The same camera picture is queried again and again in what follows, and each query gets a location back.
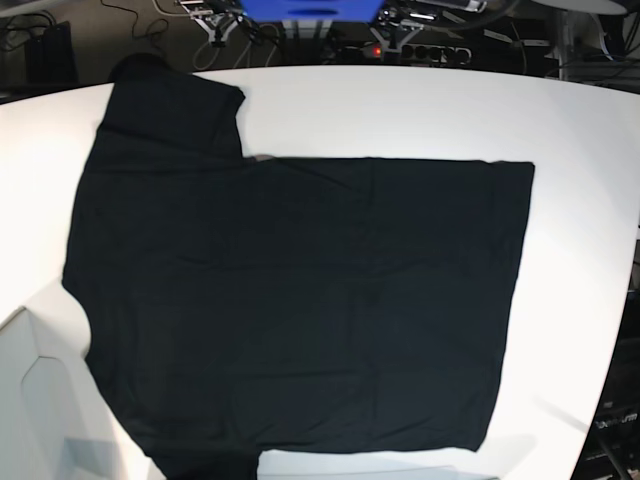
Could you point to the black equipment with white lettering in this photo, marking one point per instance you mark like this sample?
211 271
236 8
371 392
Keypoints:
611 448

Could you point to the black power strip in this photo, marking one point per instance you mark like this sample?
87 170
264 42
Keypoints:
412 54

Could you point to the blue box overhead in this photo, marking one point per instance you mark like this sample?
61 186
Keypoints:
334 10

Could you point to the black T-shirt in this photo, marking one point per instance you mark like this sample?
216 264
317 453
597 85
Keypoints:
317 305

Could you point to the white side table panel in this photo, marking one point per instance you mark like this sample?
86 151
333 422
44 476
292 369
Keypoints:
54 422

